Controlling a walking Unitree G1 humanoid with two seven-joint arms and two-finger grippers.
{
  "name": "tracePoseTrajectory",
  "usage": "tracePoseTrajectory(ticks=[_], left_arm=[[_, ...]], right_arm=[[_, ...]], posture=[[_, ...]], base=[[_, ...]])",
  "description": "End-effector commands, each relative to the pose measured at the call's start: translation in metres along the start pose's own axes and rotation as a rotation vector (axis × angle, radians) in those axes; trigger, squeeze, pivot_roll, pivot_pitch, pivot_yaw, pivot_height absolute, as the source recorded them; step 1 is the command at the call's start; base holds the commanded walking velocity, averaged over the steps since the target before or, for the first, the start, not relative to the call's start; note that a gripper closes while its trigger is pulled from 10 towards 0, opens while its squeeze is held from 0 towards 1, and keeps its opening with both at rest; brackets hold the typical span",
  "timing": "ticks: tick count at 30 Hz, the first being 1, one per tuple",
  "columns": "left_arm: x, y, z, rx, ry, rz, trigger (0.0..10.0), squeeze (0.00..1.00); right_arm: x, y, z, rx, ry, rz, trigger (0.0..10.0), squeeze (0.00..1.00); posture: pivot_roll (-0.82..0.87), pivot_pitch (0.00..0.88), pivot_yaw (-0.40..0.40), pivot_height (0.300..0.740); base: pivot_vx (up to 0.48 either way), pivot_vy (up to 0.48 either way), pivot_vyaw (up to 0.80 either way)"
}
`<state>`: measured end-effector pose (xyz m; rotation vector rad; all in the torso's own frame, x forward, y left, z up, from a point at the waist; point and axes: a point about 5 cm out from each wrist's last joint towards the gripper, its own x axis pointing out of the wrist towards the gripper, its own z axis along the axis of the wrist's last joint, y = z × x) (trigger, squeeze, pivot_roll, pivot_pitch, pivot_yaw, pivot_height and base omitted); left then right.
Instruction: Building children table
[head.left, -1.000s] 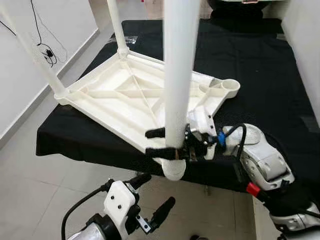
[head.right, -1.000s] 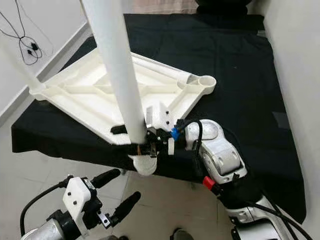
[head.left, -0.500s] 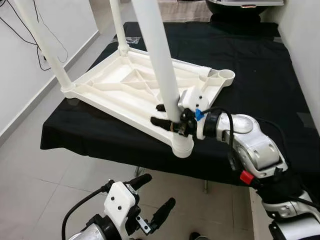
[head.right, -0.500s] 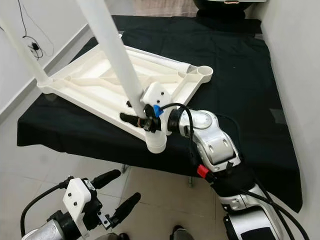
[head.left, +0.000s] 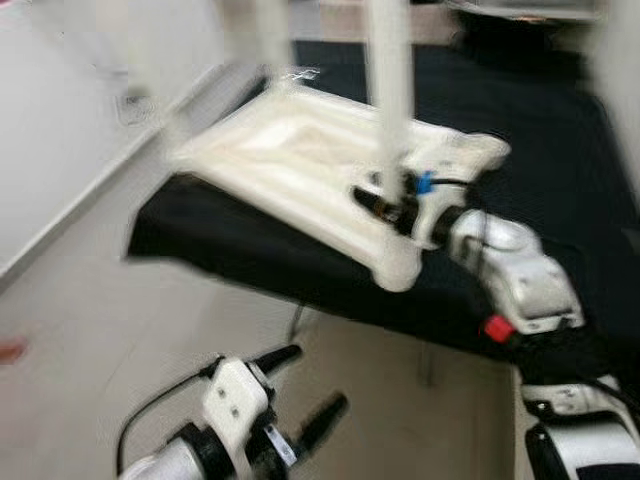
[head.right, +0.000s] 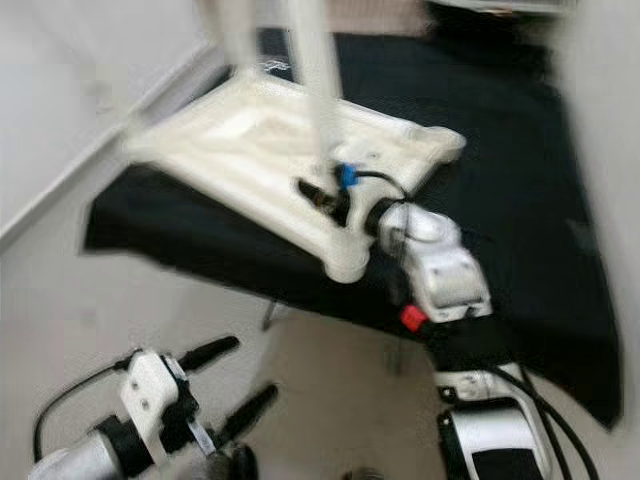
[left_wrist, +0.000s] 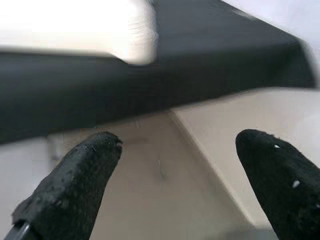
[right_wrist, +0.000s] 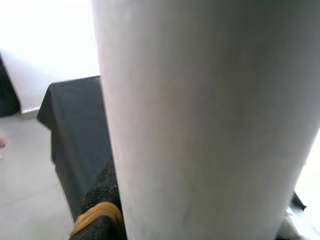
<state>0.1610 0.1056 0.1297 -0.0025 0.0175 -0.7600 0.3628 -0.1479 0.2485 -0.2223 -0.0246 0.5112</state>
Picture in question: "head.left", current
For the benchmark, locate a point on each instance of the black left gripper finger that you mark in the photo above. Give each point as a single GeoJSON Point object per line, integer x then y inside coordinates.
{"type": "Point", "coordinates": [322, 420]}
{"type": "Point", "coordinates": [278, 358]}

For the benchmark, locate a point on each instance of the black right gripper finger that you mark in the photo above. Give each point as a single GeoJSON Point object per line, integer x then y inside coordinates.
{"type": "Point", "coordinates": [372, 203]}

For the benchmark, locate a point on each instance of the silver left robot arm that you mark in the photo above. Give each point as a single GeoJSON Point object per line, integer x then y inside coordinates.
{"type": "Point", "coordinates": [170, 462]}

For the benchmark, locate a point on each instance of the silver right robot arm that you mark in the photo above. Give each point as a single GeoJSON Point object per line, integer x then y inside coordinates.
{"type": "Point", "coordinates": [520, 270]}

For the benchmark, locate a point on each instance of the white plastic table top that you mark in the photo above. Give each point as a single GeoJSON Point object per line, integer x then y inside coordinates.
{"type": "Point", "coordinates": [290, 150]}

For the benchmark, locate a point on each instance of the black table cloth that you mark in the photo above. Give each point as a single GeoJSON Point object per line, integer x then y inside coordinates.
{"type": "Point", "coordinates": [560, 150]}

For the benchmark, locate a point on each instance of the beige stone ledge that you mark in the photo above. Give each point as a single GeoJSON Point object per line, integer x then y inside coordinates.
{"type": "Point", "coordinates": [340, 20]}

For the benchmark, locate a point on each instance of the black wok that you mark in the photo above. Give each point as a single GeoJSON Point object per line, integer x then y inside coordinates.
{"type": "Point", "coordinates": [510, 40]}

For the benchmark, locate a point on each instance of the small red floor object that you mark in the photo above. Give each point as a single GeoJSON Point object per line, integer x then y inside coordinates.
{"type": "Point", "coordinates": [10, 350]}

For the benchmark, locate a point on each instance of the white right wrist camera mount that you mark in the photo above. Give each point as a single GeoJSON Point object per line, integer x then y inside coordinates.
{"type": "Point", "coordinates": [430, 228]}

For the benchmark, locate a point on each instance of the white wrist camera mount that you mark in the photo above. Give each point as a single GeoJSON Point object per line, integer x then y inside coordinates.
{"type": "Point", "coordinates": [430, 228]}
{"type": "Point", "coordinates": [232, 400]}

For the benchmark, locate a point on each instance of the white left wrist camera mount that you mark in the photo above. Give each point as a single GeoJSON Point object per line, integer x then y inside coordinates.
{"type": "Point", "coordinates": [232, 400]}

